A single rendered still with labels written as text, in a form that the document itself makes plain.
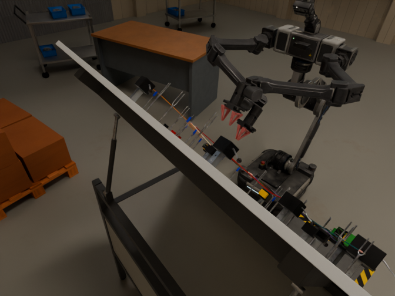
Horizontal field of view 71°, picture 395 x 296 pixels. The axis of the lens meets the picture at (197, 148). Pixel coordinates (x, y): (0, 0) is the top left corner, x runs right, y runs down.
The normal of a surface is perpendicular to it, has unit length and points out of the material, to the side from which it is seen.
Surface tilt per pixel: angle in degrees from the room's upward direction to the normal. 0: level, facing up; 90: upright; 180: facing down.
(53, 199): 0
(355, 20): 90
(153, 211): 0
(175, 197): 0
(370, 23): 90
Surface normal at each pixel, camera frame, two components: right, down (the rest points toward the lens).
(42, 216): 0.04, -0.77
